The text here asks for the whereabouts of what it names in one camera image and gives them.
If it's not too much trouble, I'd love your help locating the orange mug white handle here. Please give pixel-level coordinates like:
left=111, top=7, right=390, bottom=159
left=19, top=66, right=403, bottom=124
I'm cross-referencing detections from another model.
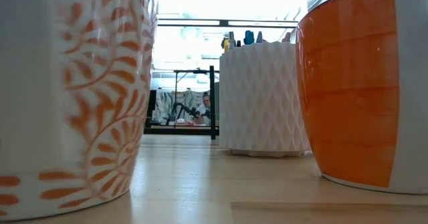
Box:
left=296, top=0, right=428, bottom=195

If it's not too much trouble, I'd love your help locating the black background table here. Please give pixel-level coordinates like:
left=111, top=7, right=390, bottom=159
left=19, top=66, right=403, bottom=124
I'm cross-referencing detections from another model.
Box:
left=173, top=68, right=221, bottom=93

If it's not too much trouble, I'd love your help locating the black background post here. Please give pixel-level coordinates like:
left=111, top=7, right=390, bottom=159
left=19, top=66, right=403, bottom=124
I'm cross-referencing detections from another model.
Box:
left=146, top=89, right=157, bottom=128

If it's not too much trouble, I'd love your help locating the white mug orange floral pattern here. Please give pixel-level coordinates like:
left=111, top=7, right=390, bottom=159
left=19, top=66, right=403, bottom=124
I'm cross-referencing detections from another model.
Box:
left=0, top=0, right=158, bottom=222

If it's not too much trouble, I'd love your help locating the teal marker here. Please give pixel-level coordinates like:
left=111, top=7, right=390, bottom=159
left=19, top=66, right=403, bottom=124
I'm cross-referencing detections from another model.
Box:
left=243, top=29, right=257, bottom=45

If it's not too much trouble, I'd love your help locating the black horizontal bar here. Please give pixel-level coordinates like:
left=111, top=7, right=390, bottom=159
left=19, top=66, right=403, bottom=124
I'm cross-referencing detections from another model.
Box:
left=156, top=17, right=300, bottom=29

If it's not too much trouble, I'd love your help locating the white textured pen cup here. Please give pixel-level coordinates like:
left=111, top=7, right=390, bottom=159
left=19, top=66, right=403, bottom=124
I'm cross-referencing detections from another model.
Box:
left=219, top=40, right=311, bottom=158

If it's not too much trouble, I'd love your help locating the person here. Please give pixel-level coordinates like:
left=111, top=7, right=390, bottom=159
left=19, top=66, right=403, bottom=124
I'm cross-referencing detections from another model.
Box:
left=195, top=92, right=212, bottom=126

